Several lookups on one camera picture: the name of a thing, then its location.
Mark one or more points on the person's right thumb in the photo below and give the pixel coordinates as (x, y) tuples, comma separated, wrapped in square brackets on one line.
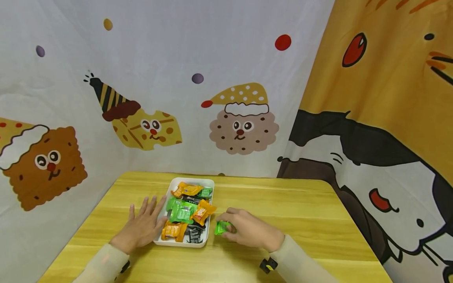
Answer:
[(230, 235)]

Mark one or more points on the person's left middle finger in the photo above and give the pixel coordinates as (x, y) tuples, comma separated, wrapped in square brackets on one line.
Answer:
[(152, 205)]

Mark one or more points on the person's right index finger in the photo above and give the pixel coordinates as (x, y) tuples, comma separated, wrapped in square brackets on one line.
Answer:
[(226, 215)]

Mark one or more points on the person's left thumb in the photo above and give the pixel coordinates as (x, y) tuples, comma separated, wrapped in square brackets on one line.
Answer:
[(162, 228)]

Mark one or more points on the white rectangular tray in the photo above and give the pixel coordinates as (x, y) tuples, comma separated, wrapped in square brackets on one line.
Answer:
[(198, 240)]

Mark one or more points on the green snack packet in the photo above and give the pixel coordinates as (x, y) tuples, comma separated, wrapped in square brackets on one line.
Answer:
[(222, 228)]

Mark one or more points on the person's right hand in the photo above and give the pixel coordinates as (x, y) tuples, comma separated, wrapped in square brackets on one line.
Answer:
[(254, 232)]

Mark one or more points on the pile of assorted snack packs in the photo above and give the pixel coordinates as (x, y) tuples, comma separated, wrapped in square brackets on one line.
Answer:
[(185, 212)]

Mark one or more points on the person's right forearm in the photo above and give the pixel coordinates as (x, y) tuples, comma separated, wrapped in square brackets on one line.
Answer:
[(300, 263)]

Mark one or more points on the person's left little finger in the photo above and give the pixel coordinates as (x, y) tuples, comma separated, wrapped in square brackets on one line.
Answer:
[(132, 211)]

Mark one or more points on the person's left forearm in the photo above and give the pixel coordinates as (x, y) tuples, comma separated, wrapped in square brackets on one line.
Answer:
[(102, 265)]

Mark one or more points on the person's left hand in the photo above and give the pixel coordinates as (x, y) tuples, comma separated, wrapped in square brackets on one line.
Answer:
[(139, 230)]

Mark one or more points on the black wrist band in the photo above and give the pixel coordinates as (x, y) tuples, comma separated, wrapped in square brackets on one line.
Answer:
[(268, 265), (125, 266)]

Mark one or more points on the person's left ring finger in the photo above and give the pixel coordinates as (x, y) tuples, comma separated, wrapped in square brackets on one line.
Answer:
[(143, 206)]

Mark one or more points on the person's left index finger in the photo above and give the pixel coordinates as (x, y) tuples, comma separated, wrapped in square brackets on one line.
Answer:
[(161, 206)]

